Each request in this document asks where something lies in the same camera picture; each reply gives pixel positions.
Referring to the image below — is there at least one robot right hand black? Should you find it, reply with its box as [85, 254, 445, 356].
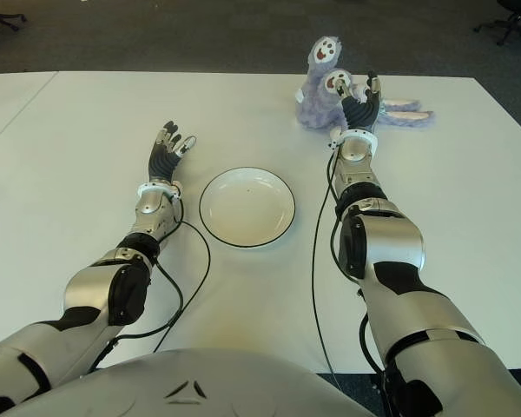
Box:
[336, 71, 383, 131]

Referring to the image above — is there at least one robot left hand black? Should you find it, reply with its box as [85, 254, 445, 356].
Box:
[148, 121, 198, 182]

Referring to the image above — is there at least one purple plush bunny doll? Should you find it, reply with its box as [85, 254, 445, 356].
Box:
[293, 35, 435, 134]

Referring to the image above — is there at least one white plate black rim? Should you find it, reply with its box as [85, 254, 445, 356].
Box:
[198, 167, 296, 251]

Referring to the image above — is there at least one black office chair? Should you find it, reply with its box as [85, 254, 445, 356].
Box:
[472, 0, 521, 48]
[0, 0, 28, 32]

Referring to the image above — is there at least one robot torso grey shell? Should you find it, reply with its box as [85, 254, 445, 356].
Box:
[0, 347, 374, 417]

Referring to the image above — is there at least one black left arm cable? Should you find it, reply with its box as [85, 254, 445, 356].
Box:
[84, 195, 212, 374]

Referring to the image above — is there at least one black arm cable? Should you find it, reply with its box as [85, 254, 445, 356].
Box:
[84, 195, 212, 374]
[311, 145, 387, 392]

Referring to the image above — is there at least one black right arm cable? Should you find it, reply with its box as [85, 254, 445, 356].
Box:
[311, 145, 387, 392]

